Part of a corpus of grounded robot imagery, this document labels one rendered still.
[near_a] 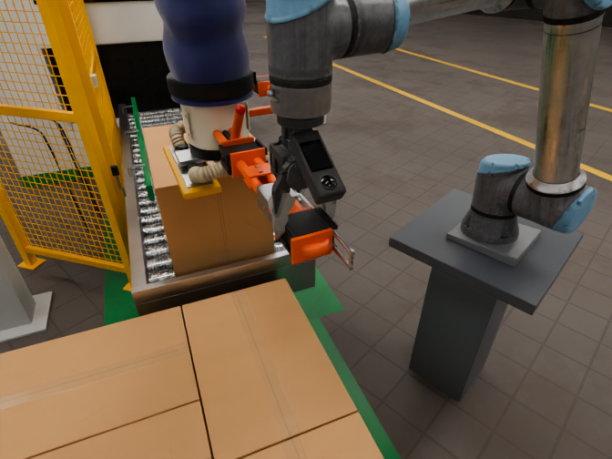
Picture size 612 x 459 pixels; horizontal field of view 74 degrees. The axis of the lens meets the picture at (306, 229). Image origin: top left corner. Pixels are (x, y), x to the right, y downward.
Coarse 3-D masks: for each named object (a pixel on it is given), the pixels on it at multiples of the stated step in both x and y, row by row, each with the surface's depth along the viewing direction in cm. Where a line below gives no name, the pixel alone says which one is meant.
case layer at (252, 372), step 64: (128, 320) 139; (192, 320) 139; (256, 320) 139; (0, 384) 118; (64, 384) 118; (128, 384) 118; (192, 384) 118; (256, 384) 118; (320, 384) 118; (0, 448) 103; (64, 448) 103; (128, 448) 103; (192, 448) 103; (256, 448) 103; (320, 448) 103
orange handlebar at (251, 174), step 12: (252, 108) 121; (264, 108) 122; (216, 132) 106; (240, 168) 89; (252, 168) 87; (264, 168) 87; (252, 180) 84; (264, 180) 88; (300, 204) 76; (324, 240) 66; (312, 252) 65; (324, 252) 66
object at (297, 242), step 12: (288, 216) 70; (300, 216) 70; (312, 216) 70; (288, 228) 67; (300, 228) 67; (312, 228) 67; (324, 228) 67; (288, 240) 70; (300, 240) 64; (312, 240) 66; (300, 252) 66
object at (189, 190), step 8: (184, 144) 122; (168, 152) 124; (168, 160) 120; (176, 160) 118; (176, 168) 115; (184, 168) 114; (176, 176) 112; (184, 176) 110; (184, 184) 107; (192, 184) 106; (200, 184) 106; (208, 184) 107; (216, 184) 107; (184, 192) 104; (192, 192) 104; (200, 192) 105; (208, 192) 106; (216, 192) 107
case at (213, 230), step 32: (160, 128) 177; (160, 160) 150; (160, 192) 134; (224, 192) 143; (192, 224) 145; (224, 224) 150; (256, 224) 156; (192, 256) 152; (224, 256) 158; (256, 256) 164
